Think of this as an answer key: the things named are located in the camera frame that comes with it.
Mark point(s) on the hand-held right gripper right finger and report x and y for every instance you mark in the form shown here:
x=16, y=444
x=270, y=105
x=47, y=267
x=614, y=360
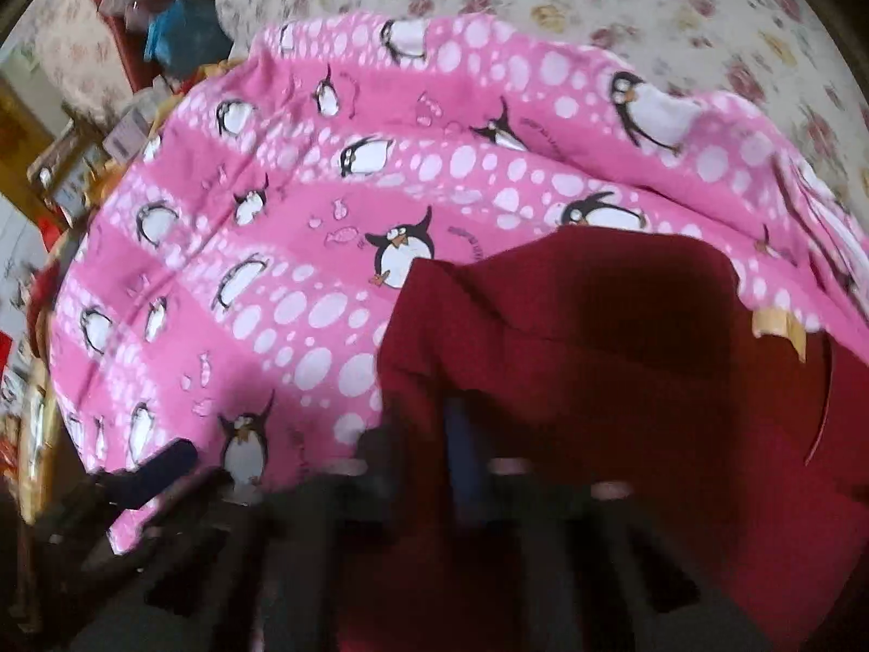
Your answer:
x=465, y=462

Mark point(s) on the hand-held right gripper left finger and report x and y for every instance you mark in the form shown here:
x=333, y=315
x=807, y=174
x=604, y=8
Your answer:
x=387, y=462

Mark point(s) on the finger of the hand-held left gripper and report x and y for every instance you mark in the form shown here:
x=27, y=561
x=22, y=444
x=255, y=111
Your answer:
x=159, y=468

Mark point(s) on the dark red garment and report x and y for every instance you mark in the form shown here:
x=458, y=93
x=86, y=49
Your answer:
x=611, y=367

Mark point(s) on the pink penguin print blanket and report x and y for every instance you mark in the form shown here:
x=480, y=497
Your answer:
x=285, y=231

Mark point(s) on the pile of cardboard boxes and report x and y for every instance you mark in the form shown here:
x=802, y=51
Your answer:
x=88, y=156

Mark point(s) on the floral cloth cover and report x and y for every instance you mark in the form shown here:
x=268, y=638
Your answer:
x=71, y=54

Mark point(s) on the blue plastic bag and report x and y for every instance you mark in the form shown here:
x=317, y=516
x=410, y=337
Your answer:
x=187, y=30

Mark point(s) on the red cabinet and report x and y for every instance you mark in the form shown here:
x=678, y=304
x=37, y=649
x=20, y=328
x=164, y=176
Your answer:
x=122, y=20

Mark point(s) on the floral bedsheet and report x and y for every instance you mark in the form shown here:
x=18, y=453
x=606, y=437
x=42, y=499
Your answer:
x=611, y=13

